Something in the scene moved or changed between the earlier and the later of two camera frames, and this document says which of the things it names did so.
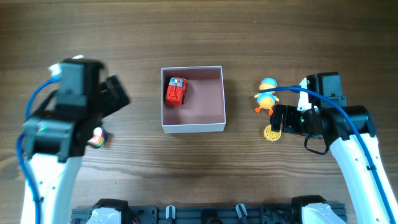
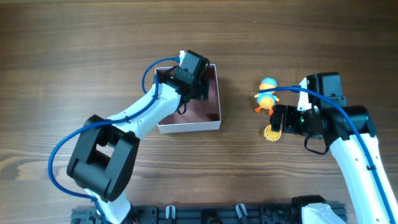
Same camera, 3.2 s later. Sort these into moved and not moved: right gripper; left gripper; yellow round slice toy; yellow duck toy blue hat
Moved: left gripper
Not moved: yellow duck toy blue hat; yellow round slice toy; right gripper
